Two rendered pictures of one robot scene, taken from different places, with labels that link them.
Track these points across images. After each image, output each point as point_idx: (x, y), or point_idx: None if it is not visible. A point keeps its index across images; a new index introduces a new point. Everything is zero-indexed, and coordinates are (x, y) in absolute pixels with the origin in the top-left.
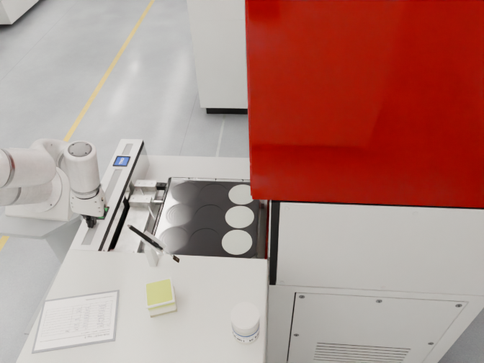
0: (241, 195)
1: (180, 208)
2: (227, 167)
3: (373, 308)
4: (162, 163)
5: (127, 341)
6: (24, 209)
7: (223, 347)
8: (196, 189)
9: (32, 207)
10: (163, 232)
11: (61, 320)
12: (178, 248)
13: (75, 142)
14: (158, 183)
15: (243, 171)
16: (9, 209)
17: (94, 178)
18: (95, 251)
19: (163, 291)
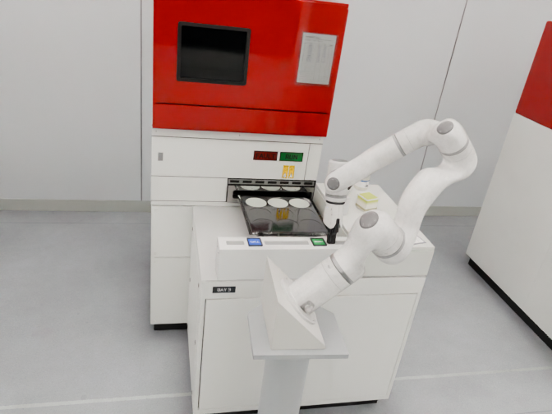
0: (257, 202)
1: (282, 224)
2: (209, 225)
3: None
4: (211, 259)
5: (393, 216)
6: (315, 325)
7: (372, 192)
8: (259, 219)
9: (314, 315)
10: (307, 228)
11: None
12: (317, 222)
13: (335, 161)
14: (260, 236)
15: (213, 218)
16: (321, 339)
17: None
18: None
19: (366, 194)
